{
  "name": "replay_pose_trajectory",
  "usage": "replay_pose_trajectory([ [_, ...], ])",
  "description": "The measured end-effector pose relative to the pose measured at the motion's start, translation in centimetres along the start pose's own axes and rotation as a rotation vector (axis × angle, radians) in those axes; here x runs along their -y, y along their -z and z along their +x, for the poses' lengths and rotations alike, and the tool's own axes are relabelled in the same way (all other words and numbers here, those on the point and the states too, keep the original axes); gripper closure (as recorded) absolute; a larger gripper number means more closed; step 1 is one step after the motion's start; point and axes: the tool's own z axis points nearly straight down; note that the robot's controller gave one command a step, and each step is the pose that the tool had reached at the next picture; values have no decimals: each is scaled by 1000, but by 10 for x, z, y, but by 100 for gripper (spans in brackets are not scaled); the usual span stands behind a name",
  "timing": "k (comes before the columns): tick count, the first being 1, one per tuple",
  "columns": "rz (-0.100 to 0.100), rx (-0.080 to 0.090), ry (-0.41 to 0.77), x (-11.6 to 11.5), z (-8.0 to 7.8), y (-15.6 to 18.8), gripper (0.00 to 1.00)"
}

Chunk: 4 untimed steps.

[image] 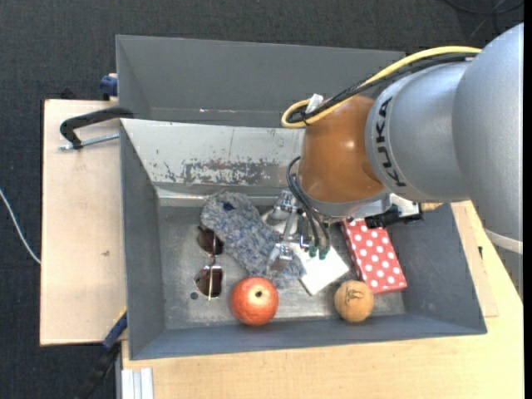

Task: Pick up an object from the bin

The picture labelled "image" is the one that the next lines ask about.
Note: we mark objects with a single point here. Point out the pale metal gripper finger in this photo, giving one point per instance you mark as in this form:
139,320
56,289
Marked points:
281,257
303,241

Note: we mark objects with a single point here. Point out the white flat box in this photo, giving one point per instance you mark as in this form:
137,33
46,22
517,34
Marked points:
326,270

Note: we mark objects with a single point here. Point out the blue-grey knitted cloth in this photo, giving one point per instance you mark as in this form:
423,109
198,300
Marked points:
243,233

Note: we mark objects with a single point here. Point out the red apple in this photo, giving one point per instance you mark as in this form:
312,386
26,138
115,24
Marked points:
254,301

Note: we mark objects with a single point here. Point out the brown sunglasses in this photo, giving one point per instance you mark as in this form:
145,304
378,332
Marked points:
211,282

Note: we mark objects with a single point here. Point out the red box with white dots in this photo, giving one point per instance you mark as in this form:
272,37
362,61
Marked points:
376,260

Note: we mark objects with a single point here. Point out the tan wooden ball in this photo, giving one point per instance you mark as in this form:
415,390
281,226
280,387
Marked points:
354,301

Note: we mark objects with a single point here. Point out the grey metal bin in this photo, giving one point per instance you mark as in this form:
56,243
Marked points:
174,264

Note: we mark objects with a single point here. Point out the black cylinder on white bracket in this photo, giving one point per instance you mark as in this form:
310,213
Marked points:
384,220

